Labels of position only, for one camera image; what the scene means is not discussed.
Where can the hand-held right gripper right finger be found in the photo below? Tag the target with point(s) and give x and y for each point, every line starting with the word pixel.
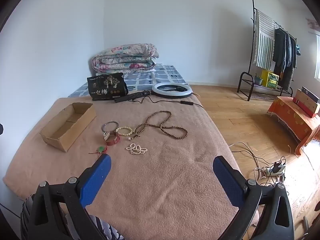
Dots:
pixel 227 180

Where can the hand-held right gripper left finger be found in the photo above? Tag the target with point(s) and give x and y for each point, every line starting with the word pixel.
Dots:
pixel 96 177

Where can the thin metal bangle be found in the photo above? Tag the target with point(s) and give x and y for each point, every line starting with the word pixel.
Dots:
pixel 102 127

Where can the cardboard box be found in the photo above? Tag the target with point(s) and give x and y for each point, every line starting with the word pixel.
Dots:
pixel 53 140

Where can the white power strip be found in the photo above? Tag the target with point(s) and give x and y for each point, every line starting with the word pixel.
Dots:
pixel 268 171

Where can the striped grey garment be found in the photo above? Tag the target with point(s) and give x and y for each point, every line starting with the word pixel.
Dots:
pixel 100 227

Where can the black plug-in charger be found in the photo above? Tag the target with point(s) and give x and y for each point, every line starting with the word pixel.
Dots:
pixel 276 167

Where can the folded black tripod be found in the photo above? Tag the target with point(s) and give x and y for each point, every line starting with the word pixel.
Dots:
pixel 130 97

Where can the black snack bag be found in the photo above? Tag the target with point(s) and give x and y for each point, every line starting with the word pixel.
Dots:
pixel 107 87

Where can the small potted plant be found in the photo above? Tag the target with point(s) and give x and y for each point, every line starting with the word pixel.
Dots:
pixel 258 80

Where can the red flat box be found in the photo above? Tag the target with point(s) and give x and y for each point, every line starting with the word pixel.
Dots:
pixel 303 108

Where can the yellow box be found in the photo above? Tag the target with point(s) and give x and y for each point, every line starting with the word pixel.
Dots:
pixel 271 80

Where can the tan gift box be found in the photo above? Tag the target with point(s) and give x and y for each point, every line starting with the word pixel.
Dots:
pixel 306 100

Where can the dark flat box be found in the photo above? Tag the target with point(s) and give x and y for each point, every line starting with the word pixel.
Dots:
pixel 311 93

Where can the folded floral quilt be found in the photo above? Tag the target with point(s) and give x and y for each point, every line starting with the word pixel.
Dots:
pixel 125 60

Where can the blue checked mattress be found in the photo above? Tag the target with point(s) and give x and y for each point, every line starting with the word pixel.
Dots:
pixel 162 76

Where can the dark hanging clothes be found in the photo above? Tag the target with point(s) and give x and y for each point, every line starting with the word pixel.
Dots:
pixel 282 50

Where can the striped hanging towel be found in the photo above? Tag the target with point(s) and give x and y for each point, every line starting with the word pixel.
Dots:
pixel 265 42

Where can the window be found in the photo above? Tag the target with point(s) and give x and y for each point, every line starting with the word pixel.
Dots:
pixel 318 57

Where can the black metal clothes rack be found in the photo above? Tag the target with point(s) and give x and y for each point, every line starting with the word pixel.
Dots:
pixel 253 12

